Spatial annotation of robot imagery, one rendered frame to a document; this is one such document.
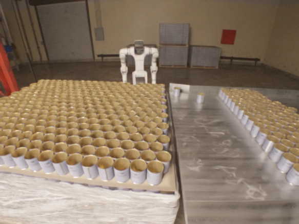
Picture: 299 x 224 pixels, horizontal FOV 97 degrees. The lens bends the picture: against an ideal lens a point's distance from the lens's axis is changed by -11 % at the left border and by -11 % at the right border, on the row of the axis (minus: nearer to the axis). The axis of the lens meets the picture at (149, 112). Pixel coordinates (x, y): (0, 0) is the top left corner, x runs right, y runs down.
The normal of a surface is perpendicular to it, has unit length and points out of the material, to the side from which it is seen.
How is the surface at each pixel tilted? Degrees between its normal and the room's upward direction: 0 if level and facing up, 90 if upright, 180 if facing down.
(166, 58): 88
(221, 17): 90
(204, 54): 88
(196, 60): 92
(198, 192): 0
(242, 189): 0
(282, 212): 0
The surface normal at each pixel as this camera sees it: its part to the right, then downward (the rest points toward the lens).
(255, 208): 0.00, -0.88
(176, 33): -0.07, 0.46
